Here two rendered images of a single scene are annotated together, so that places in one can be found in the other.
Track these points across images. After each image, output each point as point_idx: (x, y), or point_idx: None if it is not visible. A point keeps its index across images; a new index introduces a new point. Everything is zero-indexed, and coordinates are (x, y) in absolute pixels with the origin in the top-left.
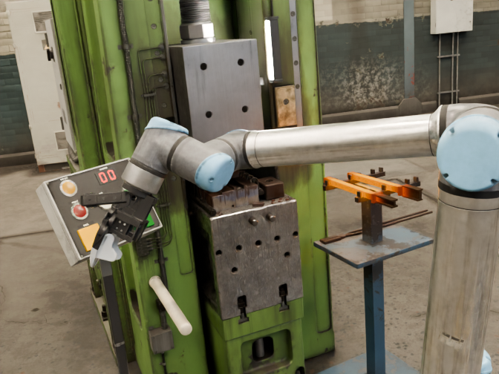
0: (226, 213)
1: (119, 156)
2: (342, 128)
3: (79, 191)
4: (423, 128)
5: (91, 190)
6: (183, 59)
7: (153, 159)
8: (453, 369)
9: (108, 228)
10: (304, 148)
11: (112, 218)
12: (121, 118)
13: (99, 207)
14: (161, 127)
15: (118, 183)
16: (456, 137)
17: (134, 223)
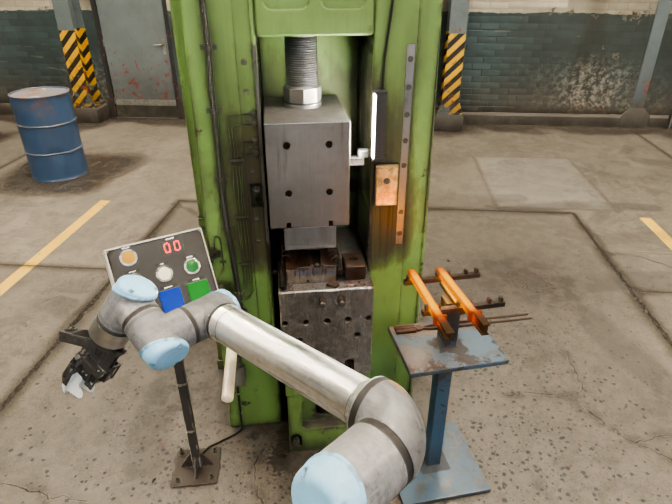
0: (297, 289)
1: (204, 214)
2: (282, 353)
3: (138, 261)
4: (342, 400)
5: (152, 260)
6: (264, 137)
7: (111, 322)
8: None
9: (74, 371)
10: (249, 355)
11: (77, 363)
12: (207, 179)
13: (156, 278)
14: (120, 295)
15: (182, 254)
16: (304, 484)
17: (94, 374)
